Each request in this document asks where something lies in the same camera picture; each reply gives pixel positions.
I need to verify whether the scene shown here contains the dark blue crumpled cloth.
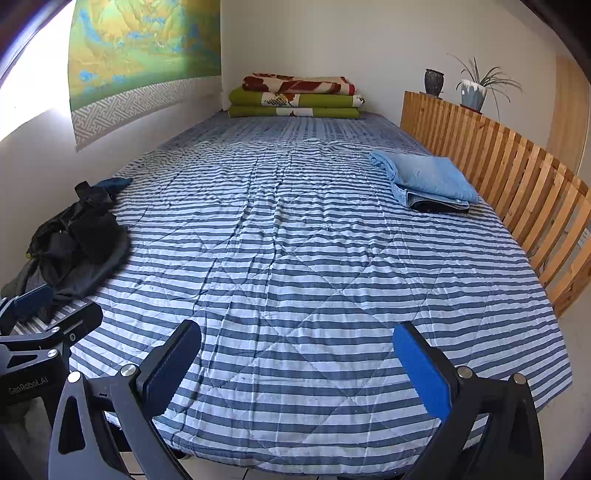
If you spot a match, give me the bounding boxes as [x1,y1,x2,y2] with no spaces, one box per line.
[93,177,134,193]

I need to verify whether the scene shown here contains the blue white striped bed quilt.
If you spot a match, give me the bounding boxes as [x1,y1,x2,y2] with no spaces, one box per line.
[9,111,567,464]

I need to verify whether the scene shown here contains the red white folded blanket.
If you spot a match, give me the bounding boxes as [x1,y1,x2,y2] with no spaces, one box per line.
[240,73,359,96]

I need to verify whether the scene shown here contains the black crumpled garment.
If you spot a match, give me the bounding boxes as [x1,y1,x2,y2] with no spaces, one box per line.
[28,181,130,283]

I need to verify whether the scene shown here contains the light blue folded cloth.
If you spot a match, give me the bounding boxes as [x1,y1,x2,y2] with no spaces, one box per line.
[368,150,481,206]

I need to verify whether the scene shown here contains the light wooden door panel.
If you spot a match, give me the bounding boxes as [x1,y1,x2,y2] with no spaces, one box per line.
[546,56,587,172]

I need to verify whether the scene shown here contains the landscape wall poster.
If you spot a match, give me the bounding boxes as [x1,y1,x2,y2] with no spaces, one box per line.
[68,0,223,153]

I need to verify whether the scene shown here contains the green floral folded blanket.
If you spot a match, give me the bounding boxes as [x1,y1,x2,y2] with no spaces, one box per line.
[228,88,366,119]

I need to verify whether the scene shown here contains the slate grey garment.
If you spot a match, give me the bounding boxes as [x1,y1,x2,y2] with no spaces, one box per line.
[0,224,133,311]

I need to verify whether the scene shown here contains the potted plant white blue pot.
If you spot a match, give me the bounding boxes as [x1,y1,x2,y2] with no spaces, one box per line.
[447,55,525,122]

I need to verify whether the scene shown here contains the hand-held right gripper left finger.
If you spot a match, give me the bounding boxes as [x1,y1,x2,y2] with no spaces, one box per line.
[48,319,202,480]

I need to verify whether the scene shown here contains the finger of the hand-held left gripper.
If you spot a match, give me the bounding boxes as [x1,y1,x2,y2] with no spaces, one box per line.
[0,284,54,335]
[0,302,103,358]

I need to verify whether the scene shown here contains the folded denim jeans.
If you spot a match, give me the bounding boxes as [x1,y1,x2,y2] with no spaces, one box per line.
[392,182,471,214]

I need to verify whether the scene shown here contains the wooden slatted bench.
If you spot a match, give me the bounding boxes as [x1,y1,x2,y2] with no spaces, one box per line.
[399,91,591,319]

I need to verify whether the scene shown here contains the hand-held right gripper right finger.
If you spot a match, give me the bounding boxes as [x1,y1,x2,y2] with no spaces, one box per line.
[392,322,544,480]

